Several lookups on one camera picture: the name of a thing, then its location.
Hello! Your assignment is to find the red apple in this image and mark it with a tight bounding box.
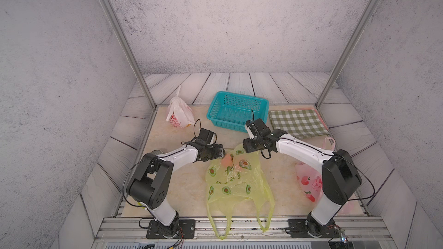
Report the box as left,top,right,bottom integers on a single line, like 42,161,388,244
220,153,234,169

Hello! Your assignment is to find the yellow-green avocado plastic bag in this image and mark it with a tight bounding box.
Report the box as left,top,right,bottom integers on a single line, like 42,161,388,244
205,144,275,240

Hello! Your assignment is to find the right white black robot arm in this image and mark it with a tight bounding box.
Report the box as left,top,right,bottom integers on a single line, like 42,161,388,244
243,128,362,238

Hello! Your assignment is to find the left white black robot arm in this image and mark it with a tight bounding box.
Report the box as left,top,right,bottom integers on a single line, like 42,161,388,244
125,128,225,231

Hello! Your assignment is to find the white tied plastic bag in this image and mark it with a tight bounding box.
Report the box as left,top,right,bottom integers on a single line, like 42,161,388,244
166,85,195,128

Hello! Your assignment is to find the pink strawberry plastic bag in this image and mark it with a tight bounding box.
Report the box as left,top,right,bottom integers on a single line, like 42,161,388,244
296,136,361,215

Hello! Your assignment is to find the teal plastic basket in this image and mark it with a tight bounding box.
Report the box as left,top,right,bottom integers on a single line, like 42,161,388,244
207,91,269,133

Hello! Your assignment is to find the green checkered cloth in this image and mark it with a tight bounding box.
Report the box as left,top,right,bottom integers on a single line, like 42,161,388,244
269,108,329,139

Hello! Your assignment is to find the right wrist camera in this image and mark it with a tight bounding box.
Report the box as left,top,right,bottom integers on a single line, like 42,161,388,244
245,118,270,139

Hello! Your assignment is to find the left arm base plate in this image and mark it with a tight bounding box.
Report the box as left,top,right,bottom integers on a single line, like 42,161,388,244
146,219,196,239

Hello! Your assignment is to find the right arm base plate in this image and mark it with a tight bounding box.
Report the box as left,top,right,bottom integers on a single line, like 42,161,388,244
285,219,341,239

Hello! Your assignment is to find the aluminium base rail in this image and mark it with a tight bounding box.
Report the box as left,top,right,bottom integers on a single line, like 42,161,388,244
93,216,396,249

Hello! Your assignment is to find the left aluminium frame post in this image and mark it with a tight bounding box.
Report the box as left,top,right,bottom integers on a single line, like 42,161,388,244
99,0,157,109

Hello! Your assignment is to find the aluminium frame post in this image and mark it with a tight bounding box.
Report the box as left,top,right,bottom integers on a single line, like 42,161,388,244
99,0,157,109
314,0,381,110

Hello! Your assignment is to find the right aluminium frame post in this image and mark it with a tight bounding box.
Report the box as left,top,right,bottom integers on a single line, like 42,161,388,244
314,0,381,110

